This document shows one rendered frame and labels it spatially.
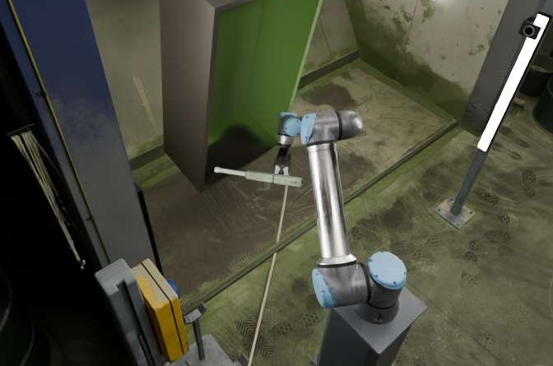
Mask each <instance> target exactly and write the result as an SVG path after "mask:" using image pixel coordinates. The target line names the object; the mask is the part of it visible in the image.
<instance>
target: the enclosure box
mask: <svg viewBox="0 0 553 366"><path fill-rule="evenodd" d="M322 2H323V0H160V51H161V79H162V106H163V134H164V152H165V153H166V154H167V155H168V156H169V157H170V158H171V160H172V161H173V162H174V163H175V164H176V166H177V167H178V168H179V169H180V171H181V172H182V173H183V174H184V175H185V177H186V178H187V179H188V180H189V181H190V183H191V184H192V185H193V186H194V187H195V188H196V189H197V190H198V191H199V192H200V193H201V192H204V191H205V190H207V189H208V188H210V187H212V186H213V185H215V184H217V183H219V182H220V181H221V180H223V179H225V178H227V177H229V176H230V175H231V174H225V173H215V171H214V170H215V167H220V168H221V169H232V170H237V171H238V170H240V169H242V168H243V167H245V166H246V165H248V164H250V163H252V162H254V161H255V160H257V159H258V158H260V157H262V156H264V155H266V154H267V153H268V152H270V151H272V150H274V149H276V148H277V147H278V146H279V145H278V142H277V136H278V126H279V116H280V113H281V112H285V113H290V111H291V107H292V105H293V101H294V98H295V93H296V91H297V87H298V85H299V81H300V76H301V73H302V71H303V67H304V62H305V59H306V56H307V53H308V50H309V46H310V42H311V39H312V36H313V33H314V28H315V26H316V22H317V19H318V14H319V11H320V8H321V6H322Z"/></svg>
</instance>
